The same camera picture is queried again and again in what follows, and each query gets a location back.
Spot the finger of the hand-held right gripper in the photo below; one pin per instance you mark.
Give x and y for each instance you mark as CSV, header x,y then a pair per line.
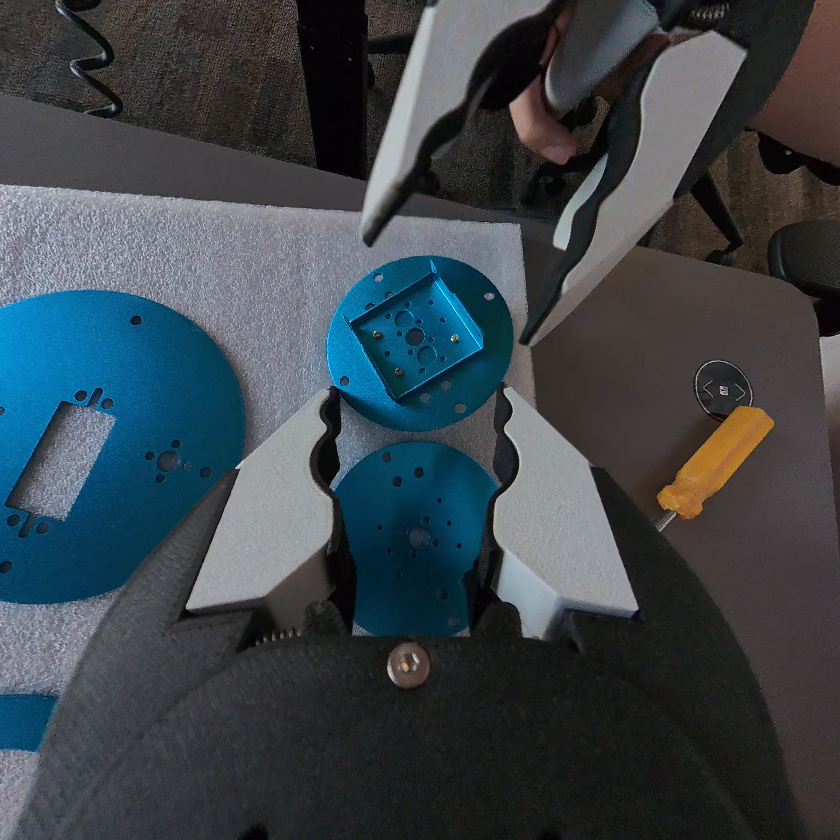
x,y
433,79
669,131

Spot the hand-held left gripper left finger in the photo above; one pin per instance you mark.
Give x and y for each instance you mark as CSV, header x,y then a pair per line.
x,y
262,525

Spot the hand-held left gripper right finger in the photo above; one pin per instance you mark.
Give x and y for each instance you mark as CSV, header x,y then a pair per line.
x,y
558,525

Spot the small blue round metal plate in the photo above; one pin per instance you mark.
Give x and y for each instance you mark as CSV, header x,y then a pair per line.
x,y
380,410

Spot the blue square metal bracket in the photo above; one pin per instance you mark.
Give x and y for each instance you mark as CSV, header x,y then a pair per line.
x,y
420,380

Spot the person's right forearm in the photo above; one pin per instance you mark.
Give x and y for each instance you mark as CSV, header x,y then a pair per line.
x,y
814,65

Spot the black desk leg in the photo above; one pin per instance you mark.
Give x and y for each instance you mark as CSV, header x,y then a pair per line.
x,y
334,98

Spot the dark grey desk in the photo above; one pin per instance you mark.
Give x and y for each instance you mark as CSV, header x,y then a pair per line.
x,y
722,315

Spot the round black desk control panel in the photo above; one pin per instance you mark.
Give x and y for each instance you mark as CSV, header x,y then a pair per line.
x,y
722,371

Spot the small blue perforated disc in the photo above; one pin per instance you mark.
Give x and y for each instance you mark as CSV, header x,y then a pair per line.
x,y
459,485

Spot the large blue disc rectangular cutout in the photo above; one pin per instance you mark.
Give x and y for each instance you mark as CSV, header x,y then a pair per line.
x,y
164,367

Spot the white foam sheet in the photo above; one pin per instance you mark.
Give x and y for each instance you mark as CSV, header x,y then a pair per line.
x,y
197,249

